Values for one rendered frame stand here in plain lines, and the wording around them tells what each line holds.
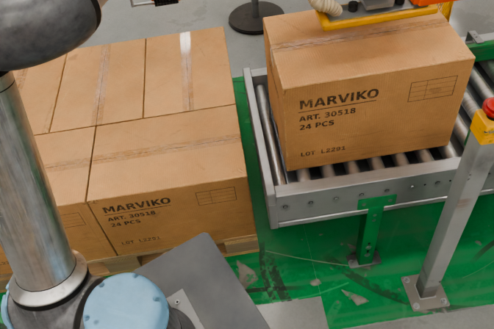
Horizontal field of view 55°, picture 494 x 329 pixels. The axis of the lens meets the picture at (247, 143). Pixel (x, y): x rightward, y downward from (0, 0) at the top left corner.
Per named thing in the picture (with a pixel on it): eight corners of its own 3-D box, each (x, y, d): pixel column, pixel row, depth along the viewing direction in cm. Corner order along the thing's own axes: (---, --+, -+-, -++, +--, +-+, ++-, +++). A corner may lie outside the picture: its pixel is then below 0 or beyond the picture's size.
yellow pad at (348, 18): (424, -4, 145) (427, -19, 142) (437, 14, 138) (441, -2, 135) (314, 14, 144) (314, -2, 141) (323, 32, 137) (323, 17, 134)
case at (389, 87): (409, 77, 201) (426, -9, 172) (448, 145, 174) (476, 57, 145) (269, 99, 200) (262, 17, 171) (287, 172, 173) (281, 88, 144)
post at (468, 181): (429, 282, 197) (500, 105, 124) (436, 297, 192) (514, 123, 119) (413, 285, 197) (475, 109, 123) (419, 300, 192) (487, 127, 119)
